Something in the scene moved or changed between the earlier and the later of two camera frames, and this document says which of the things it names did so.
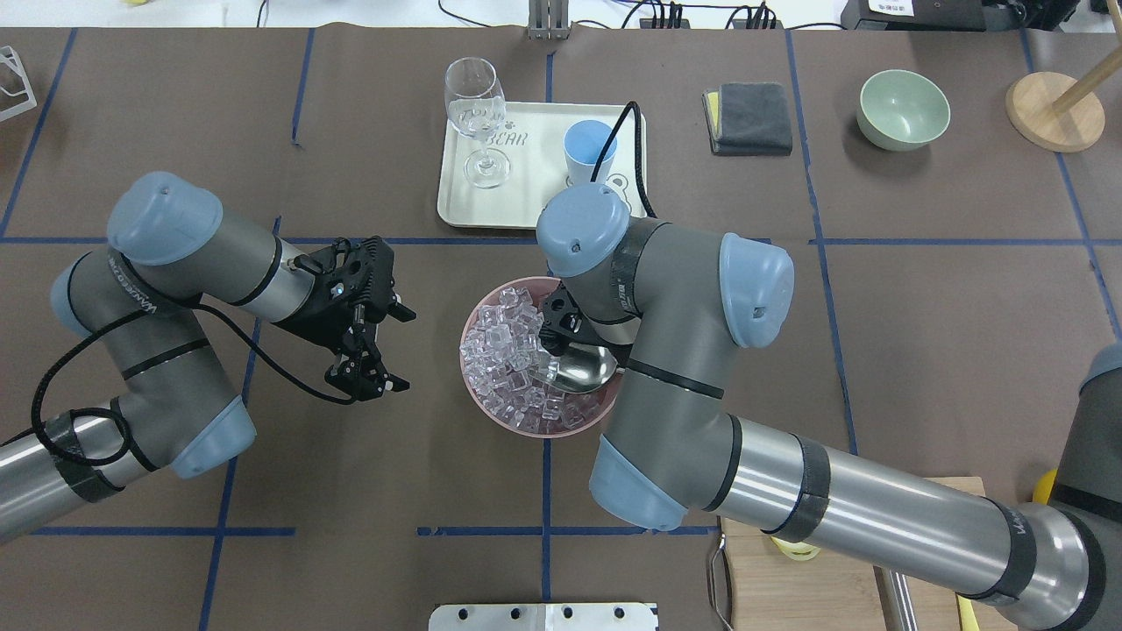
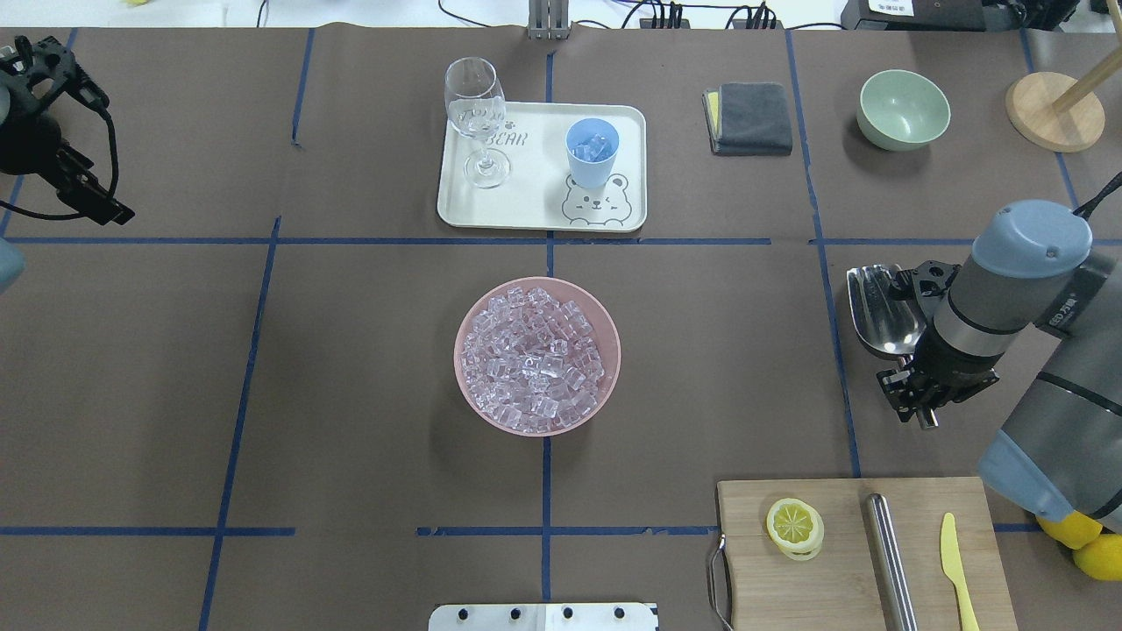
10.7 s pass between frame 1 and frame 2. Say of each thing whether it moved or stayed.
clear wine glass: stayed
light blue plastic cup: stayed
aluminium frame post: stayed
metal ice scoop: moved
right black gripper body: moved
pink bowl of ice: stayed
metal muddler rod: stayed
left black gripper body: moved
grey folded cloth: stayed
